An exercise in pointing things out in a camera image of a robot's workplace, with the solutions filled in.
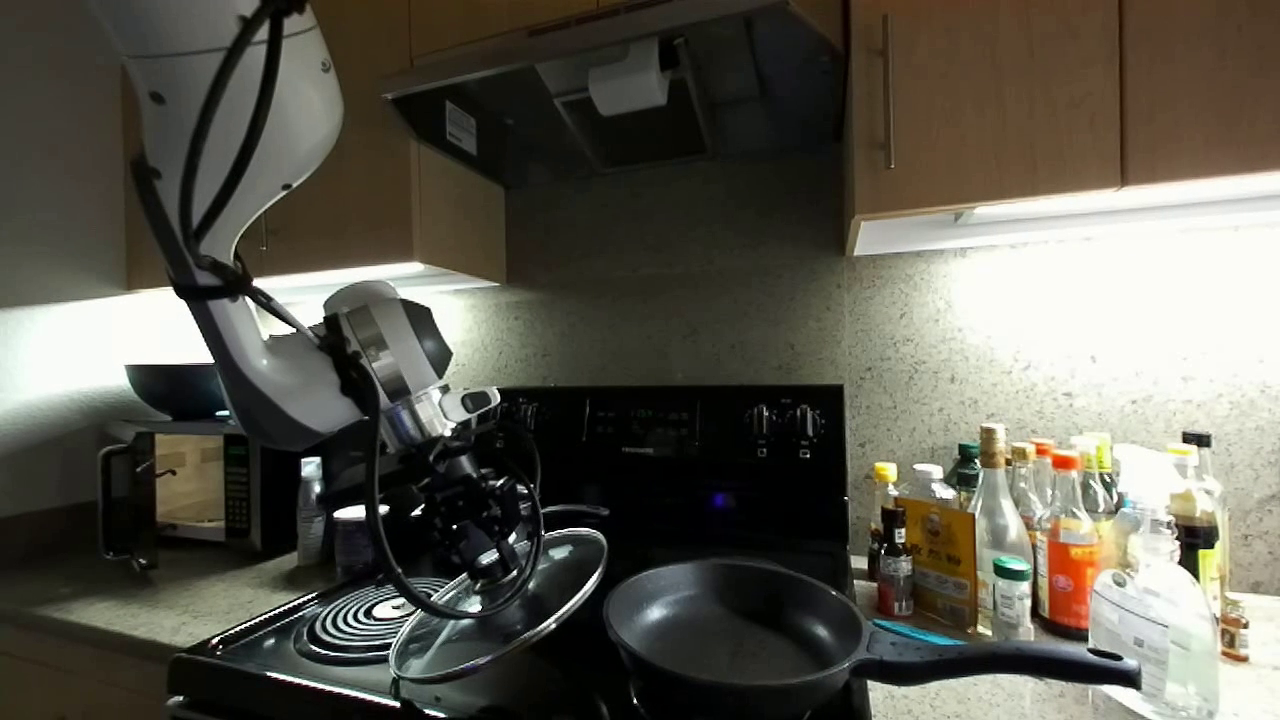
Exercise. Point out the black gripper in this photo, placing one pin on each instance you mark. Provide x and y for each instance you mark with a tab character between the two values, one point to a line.
444	486

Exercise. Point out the glass lid with steel knob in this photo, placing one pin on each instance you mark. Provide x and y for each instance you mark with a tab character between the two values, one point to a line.
533	606

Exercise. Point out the black frying pan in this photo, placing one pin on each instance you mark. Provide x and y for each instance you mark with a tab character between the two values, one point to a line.
746	642

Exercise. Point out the dark jar with white lid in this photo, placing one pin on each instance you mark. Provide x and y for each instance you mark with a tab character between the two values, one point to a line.
348	541

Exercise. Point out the electric coil stove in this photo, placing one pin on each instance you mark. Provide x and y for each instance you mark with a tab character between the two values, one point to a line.
746	466

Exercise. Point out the small jar with green lid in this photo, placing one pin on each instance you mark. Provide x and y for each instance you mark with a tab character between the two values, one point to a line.
1012	593

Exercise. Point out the black coil burner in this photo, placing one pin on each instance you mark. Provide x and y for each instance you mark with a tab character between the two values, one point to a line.
344	623

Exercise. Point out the black countertop appliance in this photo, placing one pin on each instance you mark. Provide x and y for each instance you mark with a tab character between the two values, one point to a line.
344	466

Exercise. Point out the under-cabinet light strip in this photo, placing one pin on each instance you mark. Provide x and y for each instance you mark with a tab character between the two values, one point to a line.
402	277
1066	213

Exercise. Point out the toaster oven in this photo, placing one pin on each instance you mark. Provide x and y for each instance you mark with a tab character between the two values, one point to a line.
185	486

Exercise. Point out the blue bowl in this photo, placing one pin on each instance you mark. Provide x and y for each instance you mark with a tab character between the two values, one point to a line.
181	389

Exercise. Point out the dark bottle with yellow cap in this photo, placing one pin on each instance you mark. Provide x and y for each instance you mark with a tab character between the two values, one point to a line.
882	501

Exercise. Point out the small bottle with red label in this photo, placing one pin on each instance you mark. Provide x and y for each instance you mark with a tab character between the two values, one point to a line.
894	575

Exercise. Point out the teal utensil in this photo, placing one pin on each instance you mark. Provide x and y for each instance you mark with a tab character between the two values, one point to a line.
921	635

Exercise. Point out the bottle with yellow label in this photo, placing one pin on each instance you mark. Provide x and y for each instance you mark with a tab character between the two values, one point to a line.
940	554

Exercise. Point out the bottle with green cap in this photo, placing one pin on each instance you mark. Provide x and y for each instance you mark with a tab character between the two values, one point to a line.
964	468

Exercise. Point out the clear bottle with cork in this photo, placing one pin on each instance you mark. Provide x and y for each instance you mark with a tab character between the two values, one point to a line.
1001	523

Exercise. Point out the clear bottle with tan cap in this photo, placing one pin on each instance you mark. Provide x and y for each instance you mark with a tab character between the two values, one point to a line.
1026	486

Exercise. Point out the orange bottle with red cap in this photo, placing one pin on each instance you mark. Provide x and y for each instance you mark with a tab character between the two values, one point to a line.
1070	554

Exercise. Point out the yellow-green bottle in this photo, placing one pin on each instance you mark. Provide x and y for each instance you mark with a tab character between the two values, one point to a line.
1098	482

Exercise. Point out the small brown bottle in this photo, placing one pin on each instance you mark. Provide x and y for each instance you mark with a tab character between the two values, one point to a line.
1232	629

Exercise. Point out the wide wooden wall cabinet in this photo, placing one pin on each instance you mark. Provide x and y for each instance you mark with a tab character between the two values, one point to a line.
1012	94

